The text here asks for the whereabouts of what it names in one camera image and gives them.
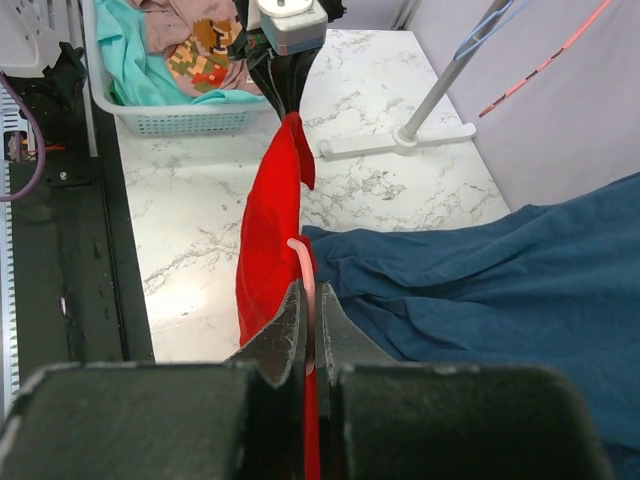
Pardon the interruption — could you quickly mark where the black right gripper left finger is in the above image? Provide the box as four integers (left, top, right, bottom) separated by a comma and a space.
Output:
1, 282, 306, 479

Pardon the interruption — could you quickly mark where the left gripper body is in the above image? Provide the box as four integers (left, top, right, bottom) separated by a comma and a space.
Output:
234, 0, 349, 69

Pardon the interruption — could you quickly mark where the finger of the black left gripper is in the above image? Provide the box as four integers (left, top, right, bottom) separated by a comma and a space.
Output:
247, 49, 290, 120
287, 47, 321, 113

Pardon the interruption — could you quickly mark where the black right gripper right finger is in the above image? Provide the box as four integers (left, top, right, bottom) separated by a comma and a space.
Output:
316, 283, 614, 479

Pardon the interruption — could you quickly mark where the pink wire hanger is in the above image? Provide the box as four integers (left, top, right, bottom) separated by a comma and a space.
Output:
478, 0, 612, 119
287, 238, 316, 376

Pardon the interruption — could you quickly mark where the red t shirt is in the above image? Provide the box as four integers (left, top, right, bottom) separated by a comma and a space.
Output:
231, 112, 322, 479

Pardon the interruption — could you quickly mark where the pink printed t shirt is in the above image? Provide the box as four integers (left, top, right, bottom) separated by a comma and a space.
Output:
130, 0, 260, 97

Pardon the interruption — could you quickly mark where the mint green t shirt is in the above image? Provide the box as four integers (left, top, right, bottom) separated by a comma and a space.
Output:
95, 1, 264, 106

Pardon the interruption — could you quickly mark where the blue t shirt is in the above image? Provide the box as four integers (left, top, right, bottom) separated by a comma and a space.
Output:
303, 175, 639, 479

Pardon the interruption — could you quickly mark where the white plastic laundry basket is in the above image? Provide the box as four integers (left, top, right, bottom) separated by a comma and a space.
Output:
80, 1, 271, 136

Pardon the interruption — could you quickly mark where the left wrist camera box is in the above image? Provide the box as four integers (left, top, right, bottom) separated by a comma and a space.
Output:
257, 0, 328, 56

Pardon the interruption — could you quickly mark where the aluminium frame post left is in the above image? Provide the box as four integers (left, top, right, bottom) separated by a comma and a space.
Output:
391, 0, 422, 31

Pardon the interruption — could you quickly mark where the light blue wire hanger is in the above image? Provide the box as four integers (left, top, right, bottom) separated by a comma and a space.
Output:
453, 0, 531, 61

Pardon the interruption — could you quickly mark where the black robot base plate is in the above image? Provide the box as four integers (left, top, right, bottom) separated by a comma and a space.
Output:
11, 98, 154, 378

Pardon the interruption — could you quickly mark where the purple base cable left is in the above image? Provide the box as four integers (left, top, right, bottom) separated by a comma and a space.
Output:
0, 69, 49, 203

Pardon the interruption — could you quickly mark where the white cable duct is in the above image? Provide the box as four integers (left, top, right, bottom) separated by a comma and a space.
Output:
1, 88, 20, 417

